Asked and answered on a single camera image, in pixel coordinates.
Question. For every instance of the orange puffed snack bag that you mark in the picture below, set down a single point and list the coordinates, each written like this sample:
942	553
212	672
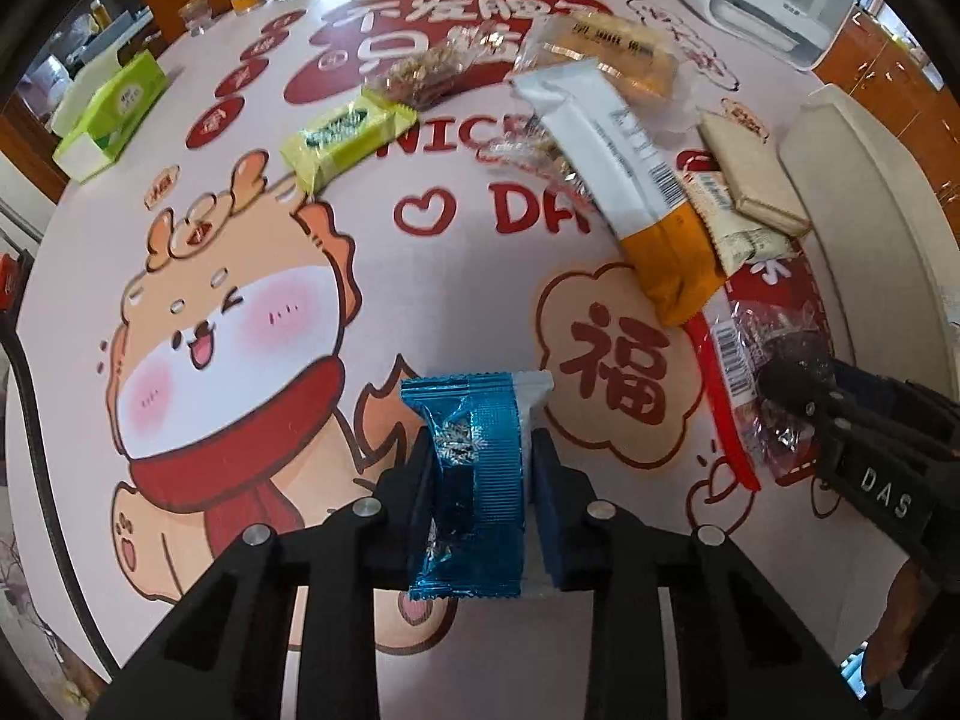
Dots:
648	70

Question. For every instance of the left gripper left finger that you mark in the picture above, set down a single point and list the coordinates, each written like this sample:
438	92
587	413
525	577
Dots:
221	651

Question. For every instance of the white orange snack pouch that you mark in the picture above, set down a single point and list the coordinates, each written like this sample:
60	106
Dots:
631	184

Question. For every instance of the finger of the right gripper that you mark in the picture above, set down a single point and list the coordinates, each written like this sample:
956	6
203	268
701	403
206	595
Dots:
876	393
811	395

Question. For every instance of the beige wafer pack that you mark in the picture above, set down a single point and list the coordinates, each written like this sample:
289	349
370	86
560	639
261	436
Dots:
759	186

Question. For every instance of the white red cracker packet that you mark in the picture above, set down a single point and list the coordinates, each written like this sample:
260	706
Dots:
737	240

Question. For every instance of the blue foil snack packet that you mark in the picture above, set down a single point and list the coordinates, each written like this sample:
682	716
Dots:
477	497

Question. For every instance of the white plastic bin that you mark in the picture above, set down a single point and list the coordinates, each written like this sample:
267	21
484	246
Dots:
889	248

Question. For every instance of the small glass cup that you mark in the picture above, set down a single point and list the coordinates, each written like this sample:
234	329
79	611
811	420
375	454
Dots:
197	16

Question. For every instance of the dark chocolate clear packet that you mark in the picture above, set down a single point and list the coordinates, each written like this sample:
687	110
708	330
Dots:
749	353

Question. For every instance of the printed pink tablecloth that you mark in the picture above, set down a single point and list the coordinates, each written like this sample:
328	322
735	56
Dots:
444	265

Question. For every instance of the clear nut mix packet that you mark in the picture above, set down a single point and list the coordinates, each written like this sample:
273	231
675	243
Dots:
424	78

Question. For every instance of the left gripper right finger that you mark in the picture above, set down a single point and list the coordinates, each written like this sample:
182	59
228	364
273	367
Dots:
683	626

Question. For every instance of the green tissue box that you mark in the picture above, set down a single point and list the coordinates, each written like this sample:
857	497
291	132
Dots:
111	118

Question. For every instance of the green snack packet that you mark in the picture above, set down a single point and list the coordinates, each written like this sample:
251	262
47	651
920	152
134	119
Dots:
342	136

